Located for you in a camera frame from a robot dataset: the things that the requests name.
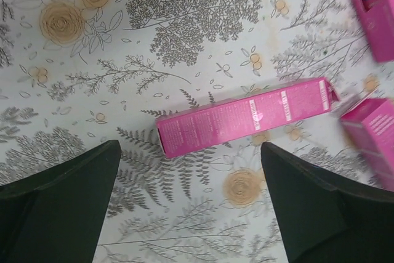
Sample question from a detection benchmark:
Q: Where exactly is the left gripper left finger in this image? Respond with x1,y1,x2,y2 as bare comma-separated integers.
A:
1,140,121,262

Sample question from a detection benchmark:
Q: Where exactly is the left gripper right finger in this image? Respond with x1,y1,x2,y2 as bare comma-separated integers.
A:
261,142,393,262

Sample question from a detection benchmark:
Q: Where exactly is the pink toothpaste box front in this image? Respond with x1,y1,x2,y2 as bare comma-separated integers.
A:
340,98,393,191

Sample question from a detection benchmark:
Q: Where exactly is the pink toothpaste box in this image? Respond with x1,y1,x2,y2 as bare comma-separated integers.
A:
352,0,393,63
340,98,393,191

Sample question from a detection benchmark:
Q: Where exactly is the magenta toothpaste box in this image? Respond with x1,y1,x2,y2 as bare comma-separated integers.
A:
156,78,339,158

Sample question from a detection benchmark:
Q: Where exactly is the floral table mat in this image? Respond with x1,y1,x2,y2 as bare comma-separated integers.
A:
1,0,393,262

